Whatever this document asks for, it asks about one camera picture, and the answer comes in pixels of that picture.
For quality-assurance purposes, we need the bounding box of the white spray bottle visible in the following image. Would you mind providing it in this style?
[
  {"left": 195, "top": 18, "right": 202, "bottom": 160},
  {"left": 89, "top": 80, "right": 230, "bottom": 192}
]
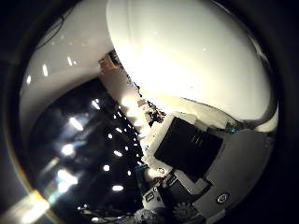
[{"left": 106, "top": 0, "right": 279, "bottom": 133}]

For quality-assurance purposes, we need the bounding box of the cluttered storage shelf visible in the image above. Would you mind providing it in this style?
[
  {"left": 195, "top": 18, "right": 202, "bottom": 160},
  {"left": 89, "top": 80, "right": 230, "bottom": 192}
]
[{"left": 136, "top": 94, "right": 167, "bottom": 127}]

